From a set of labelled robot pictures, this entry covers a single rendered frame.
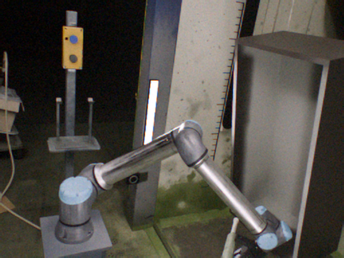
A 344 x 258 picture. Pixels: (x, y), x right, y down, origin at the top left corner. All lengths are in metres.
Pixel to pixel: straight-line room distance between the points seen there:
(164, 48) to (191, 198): 1.32
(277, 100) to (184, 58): 0.69
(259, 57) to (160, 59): 0.66
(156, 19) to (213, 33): 0.44
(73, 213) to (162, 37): 1.24
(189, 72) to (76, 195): 1.22
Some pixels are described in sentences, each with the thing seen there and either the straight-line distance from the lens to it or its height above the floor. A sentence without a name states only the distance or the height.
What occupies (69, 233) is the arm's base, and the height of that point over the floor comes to 0.69.
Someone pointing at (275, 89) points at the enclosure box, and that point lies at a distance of 2.13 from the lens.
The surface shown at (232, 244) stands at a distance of 1.93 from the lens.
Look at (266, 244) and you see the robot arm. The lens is 1.58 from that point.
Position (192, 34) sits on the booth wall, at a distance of 2.28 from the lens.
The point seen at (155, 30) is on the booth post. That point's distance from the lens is 2.16.
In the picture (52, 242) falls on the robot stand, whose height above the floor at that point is 0.64.
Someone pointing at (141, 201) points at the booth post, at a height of 0.29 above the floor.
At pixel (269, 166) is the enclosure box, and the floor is 0.78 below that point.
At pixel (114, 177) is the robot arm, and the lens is 1.65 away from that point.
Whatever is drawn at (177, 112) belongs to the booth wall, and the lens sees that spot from 2.37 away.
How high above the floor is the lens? 1.74
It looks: 21 degrees down
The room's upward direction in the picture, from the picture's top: 8 degrees clockwise
